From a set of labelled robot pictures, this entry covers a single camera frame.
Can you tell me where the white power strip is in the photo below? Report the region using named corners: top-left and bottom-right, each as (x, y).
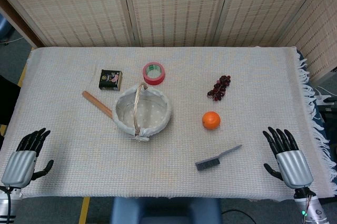
top-left (314, 86), bottom-right (337, 107)

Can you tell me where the black floor cable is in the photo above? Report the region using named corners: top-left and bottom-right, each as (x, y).
top-left (220, 209), bottom-right (250, 221)

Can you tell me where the red tape roll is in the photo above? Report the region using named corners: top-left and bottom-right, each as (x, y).
top-left (142, 62), bottom-right (166, 86)

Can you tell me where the grey hand brush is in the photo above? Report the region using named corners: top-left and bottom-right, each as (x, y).
top-left (194, 144), bottom-right (243, 172)

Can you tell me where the fabric lined wicker basket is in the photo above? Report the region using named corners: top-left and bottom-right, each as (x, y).
top-left (113, 82), bottom-right (172, 144)

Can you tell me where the wooden stick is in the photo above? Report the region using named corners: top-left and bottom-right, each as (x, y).
top-left (82, 90), bottom-right (114, 119)

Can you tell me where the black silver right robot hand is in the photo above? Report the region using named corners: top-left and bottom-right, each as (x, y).
top-left (262, 126), bottom-right (314, 189)

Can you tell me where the woven folding screen panel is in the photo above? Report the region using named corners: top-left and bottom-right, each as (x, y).
top-left (275, 0), bottom-right (337, 83)
top-left (0, 0), bottom-right (137, 48)
top-left (214, 0), bottom-right (329, 48)
top-left (120, 0), bottom-right (234, 48)

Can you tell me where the black box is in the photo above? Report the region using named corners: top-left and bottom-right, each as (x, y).
top-left (0, 75), bottom-right (22, 125)

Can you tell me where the black food can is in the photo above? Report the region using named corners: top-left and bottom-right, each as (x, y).
top-left (98, 69), bottom-right (124, 91)

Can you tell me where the white waffle weave tablecloth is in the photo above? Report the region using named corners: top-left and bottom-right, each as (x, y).
top-left (0, 46), bottom-right (331, 200)

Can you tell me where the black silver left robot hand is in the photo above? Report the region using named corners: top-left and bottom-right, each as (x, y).
top-left (1, 128), bottom-right (55, 189)

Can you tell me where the orange fruit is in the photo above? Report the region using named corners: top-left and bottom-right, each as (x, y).
top-left (202, 111), bottom-right (222, 130)

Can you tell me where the dark red grape bunch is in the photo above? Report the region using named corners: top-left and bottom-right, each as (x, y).
top-left (206, 75), bottom-right (232, 103)

